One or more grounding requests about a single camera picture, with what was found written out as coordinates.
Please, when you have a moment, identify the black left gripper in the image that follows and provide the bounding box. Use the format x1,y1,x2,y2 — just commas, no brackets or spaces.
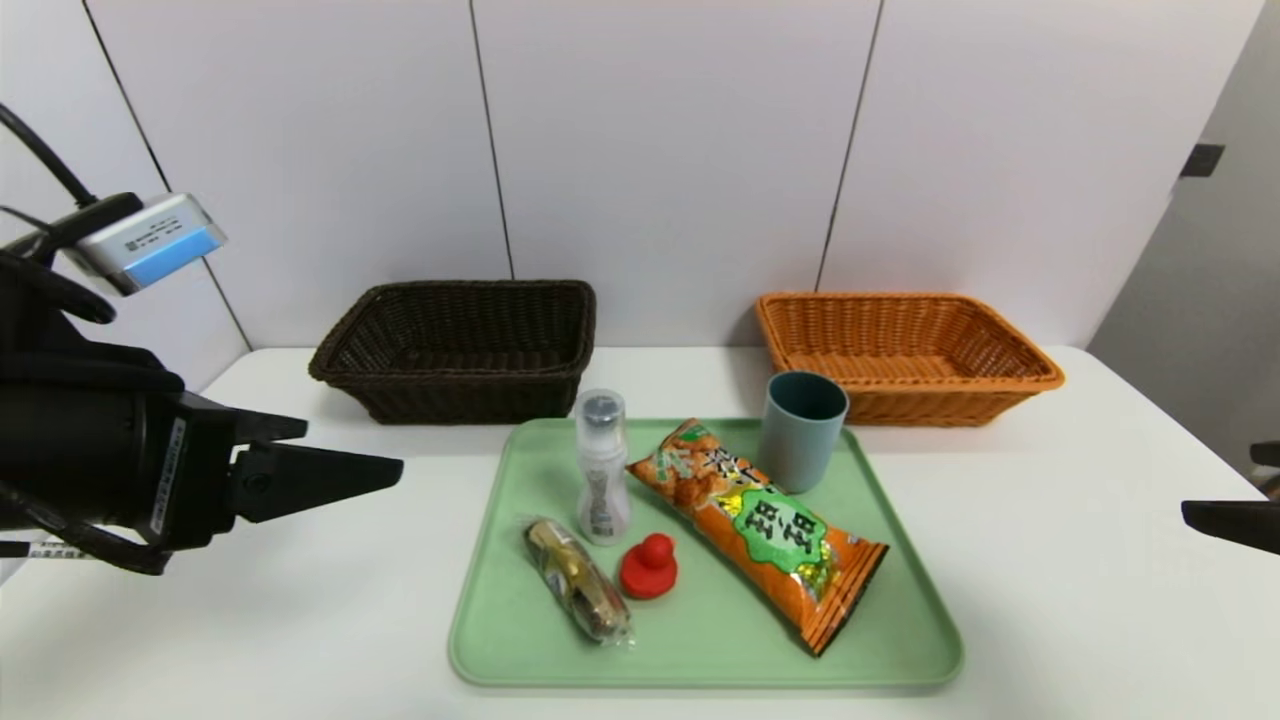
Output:
1,377,405,554

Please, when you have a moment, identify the clear-wrapped brown snack pack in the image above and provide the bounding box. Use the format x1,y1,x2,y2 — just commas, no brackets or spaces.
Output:
522,515,637,646

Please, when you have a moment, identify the clear bottle with grey cap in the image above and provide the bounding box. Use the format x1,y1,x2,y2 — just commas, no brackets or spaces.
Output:
574,389,633,547

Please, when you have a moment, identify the red rubber duck toy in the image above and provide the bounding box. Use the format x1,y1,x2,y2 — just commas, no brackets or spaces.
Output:
619,532,680,600

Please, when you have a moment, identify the dark brown wicker basket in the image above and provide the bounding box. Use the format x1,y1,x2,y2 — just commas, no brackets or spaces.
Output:
308,279,598,426

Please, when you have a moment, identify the orange wicker basket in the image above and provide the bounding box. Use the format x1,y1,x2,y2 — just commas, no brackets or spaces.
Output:
753,292,1066,429

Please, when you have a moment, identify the light green plastic tray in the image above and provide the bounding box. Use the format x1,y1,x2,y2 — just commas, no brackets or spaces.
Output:
448,417,965,689

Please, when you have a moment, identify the orange snack bag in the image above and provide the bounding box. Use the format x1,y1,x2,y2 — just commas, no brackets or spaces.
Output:
625,418,889,657

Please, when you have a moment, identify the blue-grey plastic cup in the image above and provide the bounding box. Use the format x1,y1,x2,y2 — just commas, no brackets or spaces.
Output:
757,371,850,494

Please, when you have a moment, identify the black left wrist camera cable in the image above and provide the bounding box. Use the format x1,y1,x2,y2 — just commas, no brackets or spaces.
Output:
0,100,101,206

